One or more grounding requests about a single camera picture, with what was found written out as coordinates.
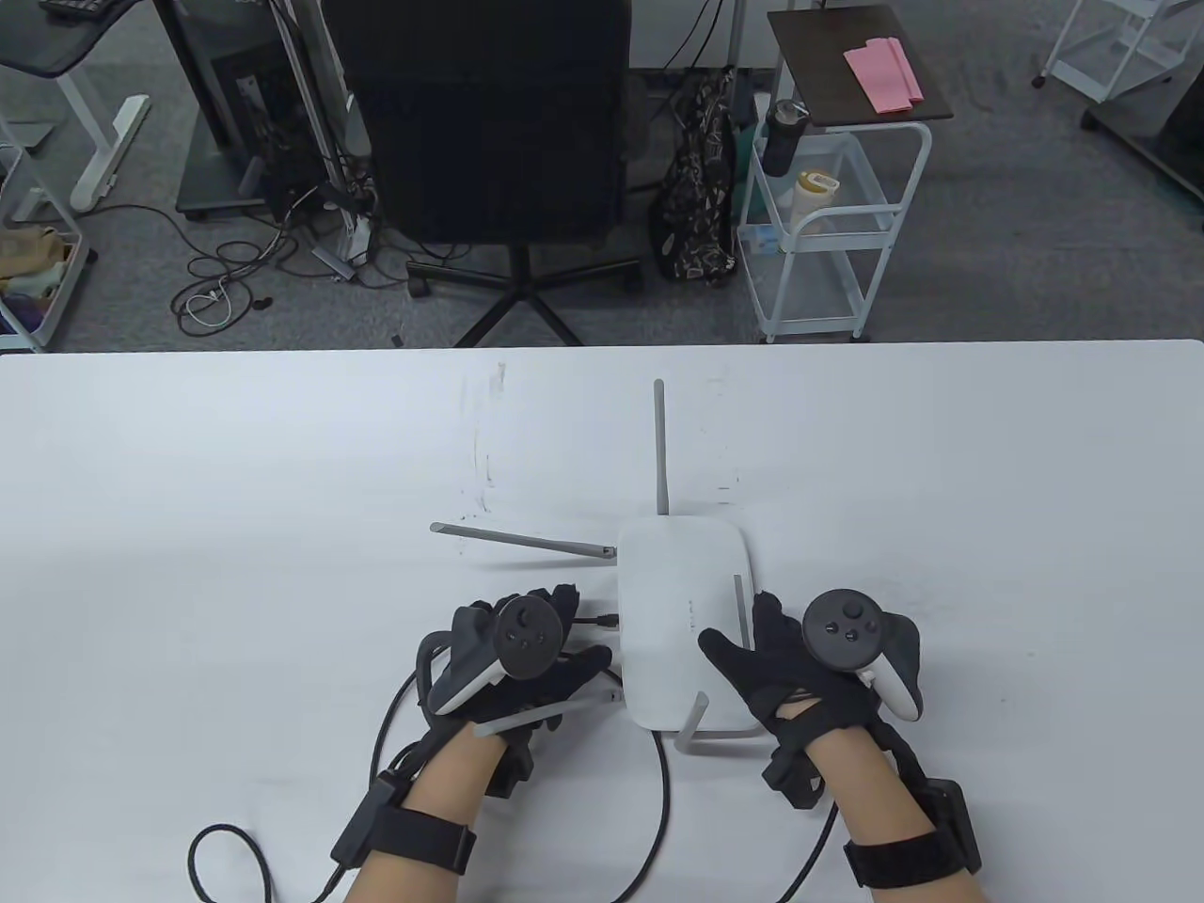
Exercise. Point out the black right wrist box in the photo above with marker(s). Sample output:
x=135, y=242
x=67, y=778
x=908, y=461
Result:
x=955, y=818

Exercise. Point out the grey desk white leg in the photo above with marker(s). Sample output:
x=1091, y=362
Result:
x=38, y=42

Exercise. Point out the black patterned bag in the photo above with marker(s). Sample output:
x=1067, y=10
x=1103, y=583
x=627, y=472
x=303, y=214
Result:
x=696, y=207

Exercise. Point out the white rolling cart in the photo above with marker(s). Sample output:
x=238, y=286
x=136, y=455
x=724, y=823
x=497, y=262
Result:
x=818, y=287

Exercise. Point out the pink cloth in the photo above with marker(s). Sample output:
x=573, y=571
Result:
x=884, y=75

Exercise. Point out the grey power strip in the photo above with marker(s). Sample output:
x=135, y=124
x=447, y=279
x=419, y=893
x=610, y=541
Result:
x=334, y=263

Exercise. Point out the person's right forearm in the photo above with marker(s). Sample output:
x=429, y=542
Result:
x=856, y=781

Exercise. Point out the person's right hand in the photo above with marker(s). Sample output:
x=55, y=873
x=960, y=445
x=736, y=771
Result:
x=762, y=658

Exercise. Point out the white jar yellow lid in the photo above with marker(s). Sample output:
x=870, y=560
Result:
x=811, y=202

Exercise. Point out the black keyboard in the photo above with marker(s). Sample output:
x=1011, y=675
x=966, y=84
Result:
x=75, y=7

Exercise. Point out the black wrist box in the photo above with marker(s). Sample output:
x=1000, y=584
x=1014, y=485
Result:
x=955, y=818
x=367, y=823

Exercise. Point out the white router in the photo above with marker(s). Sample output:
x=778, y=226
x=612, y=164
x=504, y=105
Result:
x=677, y=583

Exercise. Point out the person's left forearm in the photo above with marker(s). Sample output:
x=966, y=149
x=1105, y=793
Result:
x=451, y=771

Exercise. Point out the grey white hand controller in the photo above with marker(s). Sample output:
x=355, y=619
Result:
x=527, y=638
x=840, y=628

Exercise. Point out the black computer cabinet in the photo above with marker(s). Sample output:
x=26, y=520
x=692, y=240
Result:
x=226, y=85

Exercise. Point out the dark brown board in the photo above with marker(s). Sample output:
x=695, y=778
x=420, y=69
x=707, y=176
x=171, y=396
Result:
x=828, y=75

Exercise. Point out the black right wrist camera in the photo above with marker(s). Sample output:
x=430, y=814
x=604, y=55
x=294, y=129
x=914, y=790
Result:
x=790, y=771

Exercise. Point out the black platform base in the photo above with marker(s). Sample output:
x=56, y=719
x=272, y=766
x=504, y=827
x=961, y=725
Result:
x=1166, y=141

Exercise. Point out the black office chair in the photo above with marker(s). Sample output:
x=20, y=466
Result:
x=489, y=113

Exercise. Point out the grey white right hand controller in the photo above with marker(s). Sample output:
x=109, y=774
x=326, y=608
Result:
x=840, y=628

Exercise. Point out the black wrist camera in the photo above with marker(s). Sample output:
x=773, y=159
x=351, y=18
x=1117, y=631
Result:
x=790, y=771
x=513, y=767

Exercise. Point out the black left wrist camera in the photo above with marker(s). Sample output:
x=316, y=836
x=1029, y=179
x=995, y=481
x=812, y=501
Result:
x=513, y=767

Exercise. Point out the light blue tissue pack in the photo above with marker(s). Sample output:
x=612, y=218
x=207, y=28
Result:
x=757, y=240

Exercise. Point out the beige cloth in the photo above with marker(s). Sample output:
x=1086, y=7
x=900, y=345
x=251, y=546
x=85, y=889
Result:
x=28, y=249

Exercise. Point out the black water bottle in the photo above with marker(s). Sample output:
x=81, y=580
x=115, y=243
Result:
x=781, y=141

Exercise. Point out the white mesh storage cart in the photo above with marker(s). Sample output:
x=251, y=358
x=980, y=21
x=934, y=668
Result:
x=71, y=282

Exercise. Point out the black left wrist box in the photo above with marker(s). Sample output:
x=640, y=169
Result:
x=367, y=823

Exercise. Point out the grey white left hand controller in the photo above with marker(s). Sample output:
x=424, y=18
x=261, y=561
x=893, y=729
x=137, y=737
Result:
x=527, y=638

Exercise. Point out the person's left hand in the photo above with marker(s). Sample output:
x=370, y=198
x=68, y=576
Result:
x=574, y=673

